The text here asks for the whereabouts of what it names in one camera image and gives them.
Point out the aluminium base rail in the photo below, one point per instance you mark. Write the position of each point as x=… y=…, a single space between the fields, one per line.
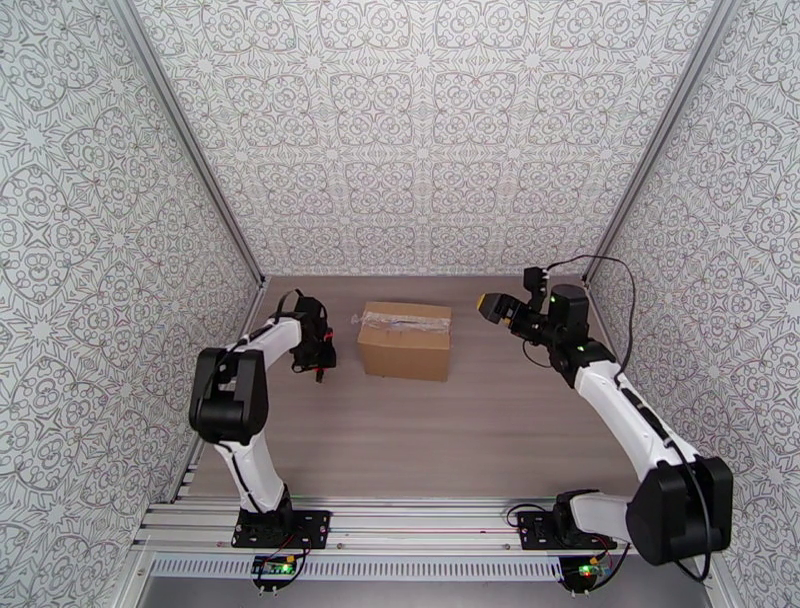
x=425 y=519

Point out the clear plastic bag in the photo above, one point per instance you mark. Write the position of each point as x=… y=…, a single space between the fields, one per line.
x=406 y=322

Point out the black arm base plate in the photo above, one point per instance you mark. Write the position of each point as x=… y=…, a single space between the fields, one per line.
x=534 y=531
x=312 y=528

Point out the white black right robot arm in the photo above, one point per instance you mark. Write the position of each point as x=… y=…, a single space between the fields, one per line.
x=619 y=406

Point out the brown cardboard box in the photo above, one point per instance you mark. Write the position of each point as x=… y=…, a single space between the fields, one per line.
x=403 y=353

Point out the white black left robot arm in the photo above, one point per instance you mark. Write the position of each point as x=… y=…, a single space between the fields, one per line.
x=250 y=462

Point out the slotted metal vent strip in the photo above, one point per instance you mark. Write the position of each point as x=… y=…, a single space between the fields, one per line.
x=406 y=567

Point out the aluminium frame post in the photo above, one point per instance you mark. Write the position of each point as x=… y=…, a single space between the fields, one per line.
x=187 y=137
x=656 y=137

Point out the red black utility knife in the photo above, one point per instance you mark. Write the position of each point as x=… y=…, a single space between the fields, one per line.
x=319 y=375

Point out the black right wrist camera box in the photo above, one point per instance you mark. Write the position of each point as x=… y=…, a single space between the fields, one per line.
x=535 y=280

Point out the green circuit board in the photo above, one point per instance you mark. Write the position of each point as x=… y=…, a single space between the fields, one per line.
x=590 y=570
x=274 y=567

